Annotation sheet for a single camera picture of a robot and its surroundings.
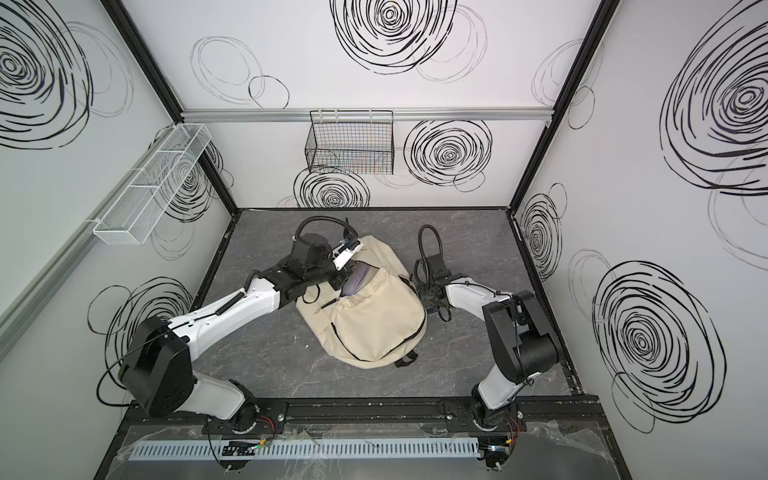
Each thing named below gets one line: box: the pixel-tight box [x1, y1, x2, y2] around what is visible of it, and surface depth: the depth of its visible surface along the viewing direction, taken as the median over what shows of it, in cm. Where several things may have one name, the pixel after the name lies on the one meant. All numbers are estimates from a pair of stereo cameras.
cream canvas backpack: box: [296, 235, 427, 369], surface depth 84 cm
